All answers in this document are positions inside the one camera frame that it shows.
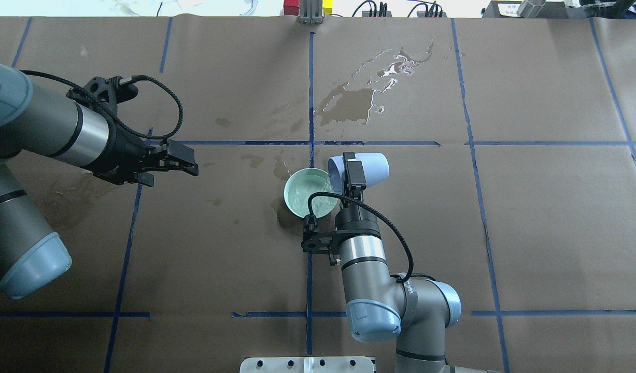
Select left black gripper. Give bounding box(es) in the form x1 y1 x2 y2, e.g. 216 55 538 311
66 76 199 187

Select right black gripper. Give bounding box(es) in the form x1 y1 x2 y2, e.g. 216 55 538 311
301 152 383 265

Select light blue plastic cup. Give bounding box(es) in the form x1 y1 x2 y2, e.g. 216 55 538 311
328 152 390 194

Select mint green bowl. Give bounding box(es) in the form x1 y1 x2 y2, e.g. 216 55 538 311
283 168 337 218

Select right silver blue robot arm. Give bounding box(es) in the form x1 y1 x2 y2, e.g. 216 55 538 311
301 152 470 372

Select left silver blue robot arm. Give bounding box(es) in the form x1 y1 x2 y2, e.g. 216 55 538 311
0 63 199 300

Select black orange connector upper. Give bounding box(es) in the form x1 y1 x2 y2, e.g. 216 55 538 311
351 1 393 18

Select black orange connector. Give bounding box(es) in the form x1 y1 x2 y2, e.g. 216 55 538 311
351 1 393 18
407 1 447 18

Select red blue yellow cube block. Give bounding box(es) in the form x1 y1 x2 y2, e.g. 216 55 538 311
281 0 334 16

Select black orange connector lower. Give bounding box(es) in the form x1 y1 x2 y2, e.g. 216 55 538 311
407 1 447 18

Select black table clamp plate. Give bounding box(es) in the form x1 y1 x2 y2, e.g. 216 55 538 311
481 1 589 19

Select steel cylinder weight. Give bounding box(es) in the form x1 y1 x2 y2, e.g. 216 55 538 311
516 0 546 19

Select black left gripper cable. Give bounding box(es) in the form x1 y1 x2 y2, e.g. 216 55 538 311
20 70 185 140

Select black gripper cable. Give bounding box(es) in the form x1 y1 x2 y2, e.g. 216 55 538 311
20 70 185 140
307 192 415 284

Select aluminium frame post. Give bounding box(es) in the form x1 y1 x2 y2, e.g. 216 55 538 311
297 0 324 24

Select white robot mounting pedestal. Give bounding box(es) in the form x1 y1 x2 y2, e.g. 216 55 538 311
239 356 377 372

